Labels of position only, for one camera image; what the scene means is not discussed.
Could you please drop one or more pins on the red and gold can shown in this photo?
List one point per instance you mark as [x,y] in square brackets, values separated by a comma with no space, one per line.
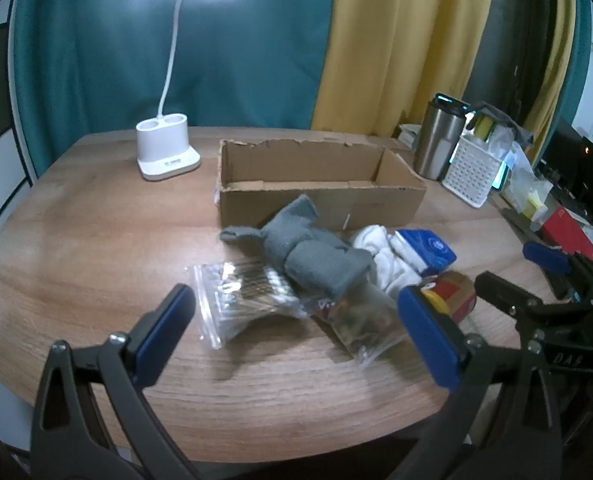
[456,295]

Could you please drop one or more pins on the clear snack bag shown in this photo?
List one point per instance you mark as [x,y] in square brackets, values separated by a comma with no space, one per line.
[361,325]

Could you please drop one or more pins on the white desk lamp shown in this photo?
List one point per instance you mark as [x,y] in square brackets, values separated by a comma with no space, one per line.
[169,160]

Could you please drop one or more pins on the blue tissue pack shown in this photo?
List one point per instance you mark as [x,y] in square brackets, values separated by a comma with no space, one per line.
[426,247]

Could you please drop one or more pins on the white plastic basket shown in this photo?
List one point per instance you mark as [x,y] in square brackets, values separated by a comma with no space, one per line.
[469,175]

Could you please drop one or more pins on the grey socks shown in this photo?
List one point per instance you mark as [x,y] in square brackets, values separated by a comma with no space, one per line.
[316,260]

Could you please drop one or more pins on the cardboard box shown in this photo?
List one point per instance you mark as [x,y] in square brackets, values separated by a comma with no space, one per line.
[376,205]

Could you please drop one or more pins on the clear plastic bag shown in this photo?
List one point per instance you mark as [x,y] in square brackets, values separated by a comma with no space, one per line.
[521,175]

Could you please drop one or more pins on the teal curtain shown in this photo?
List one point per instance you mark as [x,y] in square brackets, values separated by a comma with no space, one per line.
[86,60]

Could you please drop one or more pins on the yellow curtain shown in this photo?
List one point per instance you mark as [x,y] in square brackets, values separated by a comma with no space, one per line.
[401,35]

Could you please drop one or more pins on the stainless steel tumbler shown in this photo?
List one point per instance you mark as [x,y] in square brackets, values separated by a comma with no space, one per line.
[436,145]

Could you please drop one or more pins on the small white box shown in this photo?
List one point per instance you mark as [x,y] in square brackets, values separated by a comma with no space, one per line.
[407,136]

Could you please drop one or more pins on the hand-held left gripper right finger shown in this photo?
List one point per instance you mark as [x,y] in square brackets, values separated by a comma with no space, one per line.
[426,335]

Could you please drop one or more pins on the black monitor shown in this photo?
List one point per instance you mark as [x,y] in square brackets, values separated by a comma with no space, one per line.
[576,170]

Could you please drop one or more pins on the yellow sponge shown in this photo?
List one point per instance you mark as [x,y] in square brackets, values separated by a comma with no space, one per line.
[482,127]

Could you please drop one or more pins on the white socks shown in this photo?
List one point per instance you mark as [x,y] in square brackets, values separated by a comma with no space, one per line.
[391,265]

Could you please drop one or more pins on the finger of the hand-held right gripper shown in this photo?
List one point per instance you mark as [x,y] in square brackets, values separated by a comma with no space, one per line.
[546,257]
[501,292]

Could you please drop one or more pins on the red box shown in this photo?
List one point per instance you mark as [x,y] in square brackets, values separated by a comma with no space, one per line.
[571,235]

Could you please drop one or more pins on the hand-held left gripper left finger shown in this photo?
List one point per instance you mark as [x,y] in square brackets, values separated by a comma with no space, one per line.
[164,330]

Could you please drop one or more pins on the yellow packet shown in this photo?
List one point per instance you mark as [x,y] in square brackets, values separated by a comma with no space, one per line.
[535,206]

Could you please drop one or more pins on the bag of cotton swabs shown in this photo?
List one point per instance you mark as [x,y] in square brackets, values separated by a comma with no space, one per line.
[241,295]

